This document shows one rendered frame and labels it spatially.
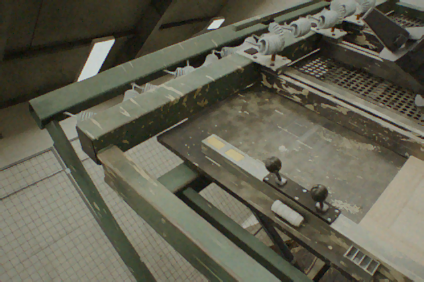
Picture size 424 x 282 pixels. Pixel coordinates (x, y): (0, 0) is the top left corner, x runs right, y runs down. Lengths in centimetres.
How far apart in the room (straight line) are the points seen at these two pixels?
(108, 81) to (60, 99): 22
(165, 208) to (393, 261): 51
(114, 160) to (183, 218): 27
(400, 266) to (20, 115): 571
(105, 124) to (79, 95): 50
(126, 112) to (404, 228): 79
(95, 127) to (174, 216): 35
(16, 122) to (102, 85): 452
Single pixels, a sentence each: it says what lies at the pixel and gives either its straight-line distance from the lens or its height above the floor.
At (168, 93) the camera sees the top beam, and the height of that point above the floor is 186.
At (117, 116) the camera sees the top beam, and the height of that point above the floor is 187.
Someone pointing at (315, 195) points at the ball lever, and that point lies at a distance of 71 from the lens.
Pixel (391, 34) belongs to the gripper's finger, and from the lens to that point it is 51.
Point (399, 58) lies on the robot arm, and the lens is 47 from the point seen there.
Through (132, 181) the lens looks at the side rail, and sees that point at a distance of 86.
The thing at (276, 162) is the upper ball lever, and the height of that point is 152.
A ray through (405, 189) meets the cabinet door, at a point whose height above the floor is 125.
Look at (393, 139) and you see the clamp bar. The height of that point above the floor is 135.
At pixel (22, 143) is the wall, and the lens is 579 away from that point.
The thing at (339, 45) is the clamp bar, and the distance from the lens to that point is 162.
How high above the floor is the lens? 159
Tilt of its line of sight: 2 degrees up
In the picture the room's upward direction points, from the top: 34 degrees counter-clockwise
